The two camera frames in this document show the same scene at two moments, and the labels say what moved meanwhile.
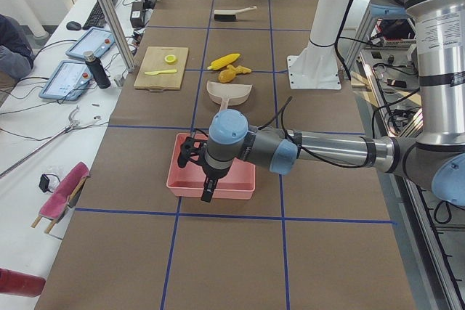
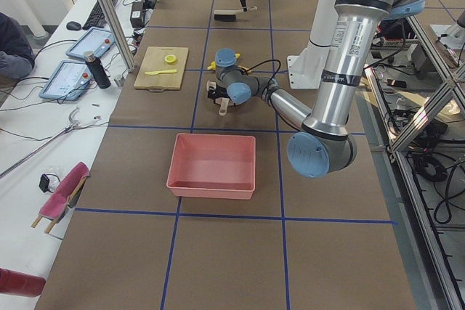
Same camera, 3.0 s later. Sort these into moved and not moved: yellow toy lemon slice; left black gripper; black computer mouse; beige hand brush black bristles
Moved: left black gripper
Not moved: beige hand brush black bristles; yellow toy lemon slice; black computer mouse
